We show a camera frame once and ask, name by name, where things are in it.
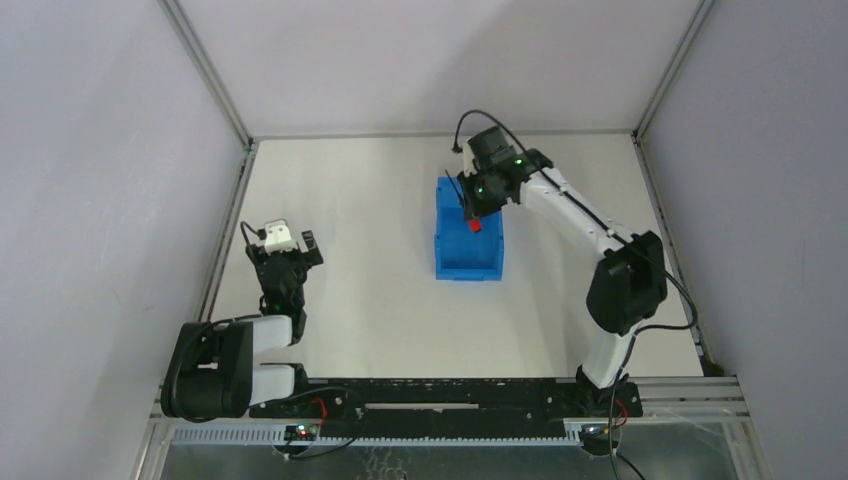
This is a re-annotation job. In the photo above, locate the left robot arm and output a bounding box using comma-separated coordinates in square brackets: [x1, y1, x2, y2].
[160, 226, 324, 423]

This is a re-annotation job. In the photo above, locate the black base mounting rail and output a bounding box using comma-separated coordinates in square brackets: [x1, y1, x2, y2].
[248, 378, 644, 441]

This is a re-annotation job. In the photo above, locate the blue plastic bin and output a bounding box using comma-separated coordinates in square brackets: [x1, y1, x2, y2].
[434, 176, 505, 282]

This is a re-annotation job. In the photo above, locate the aluminium frame profile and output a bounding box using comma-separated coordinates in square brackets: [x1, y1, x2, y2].
[634, 377, 750, 424]

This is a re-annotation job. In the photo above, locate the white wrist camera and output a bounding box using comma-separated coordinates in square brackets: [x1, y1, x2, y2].
[460, 142, 478, 177]
[263, 219, 297, 254]

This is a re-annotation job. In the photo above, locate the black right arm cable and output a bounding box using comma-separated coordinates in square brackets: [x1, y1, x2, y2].
[452, 109, 699, 480]

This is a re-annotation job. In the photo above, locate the small electronics board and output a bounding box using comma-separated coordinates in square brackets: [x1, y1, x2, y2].
[284, 424, 320, 443]

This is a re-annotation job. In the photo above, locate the red handled screwdriver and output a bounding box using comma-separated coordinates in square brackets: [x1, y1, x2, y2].
[445, 170, 482, 233]

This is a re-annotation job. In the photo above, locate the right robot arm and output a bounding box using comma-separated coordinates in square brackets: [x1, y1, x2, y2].
[452, 126, 668, 391]

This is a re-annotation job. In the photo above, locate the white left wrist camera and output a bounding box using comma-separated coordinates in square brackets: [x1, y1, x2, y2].
[263, 219, 297, 254]

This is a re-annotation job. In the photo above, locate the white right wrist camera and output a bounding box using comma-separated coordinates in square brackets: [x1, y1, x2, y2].
[460, 142, 478, 177]

